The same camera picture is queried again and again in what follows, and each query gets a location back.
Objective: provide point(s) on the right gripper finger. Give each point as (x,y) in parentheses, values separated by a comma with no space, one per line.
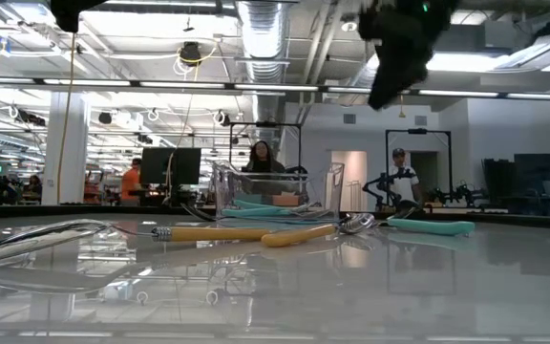
(396,76)

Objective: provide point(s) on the black tabletop robot arm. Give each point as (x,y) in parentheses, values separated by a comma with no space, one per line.
(451,193)
(380,184)

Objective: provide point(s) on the black ceiling device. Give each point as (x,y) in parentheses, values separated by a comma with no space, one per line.
(190,52)

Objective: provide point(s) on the clear plastic bin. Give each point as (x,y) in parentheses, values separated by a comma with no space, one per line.
(323,191)

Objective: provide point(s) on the white pillar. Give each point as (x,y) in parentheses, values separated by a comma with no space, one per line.
(79,153)

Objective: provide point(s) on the orange box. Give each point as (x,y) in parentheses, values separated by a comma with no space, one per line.
(285,200)

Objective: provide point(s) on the black equipment rack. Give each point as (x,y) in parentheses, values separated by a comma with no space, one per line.
(533,177)

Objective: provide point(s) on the black monitor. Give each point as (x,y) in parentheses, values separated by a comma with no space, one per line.
(170,165)

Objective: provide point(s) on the teal box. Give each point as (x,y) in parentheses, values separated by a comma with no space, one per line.
(247,197)

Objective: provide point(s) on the frame light bar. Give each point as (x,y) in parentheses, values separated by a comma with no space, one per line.
(275,87)

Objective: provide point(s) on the silver ventilation duct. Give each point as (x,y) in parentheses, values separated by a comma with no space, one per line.
(263,38)

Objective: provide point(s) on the black metal table frame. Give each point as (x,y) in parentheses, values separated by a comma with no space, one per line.
(112,210)

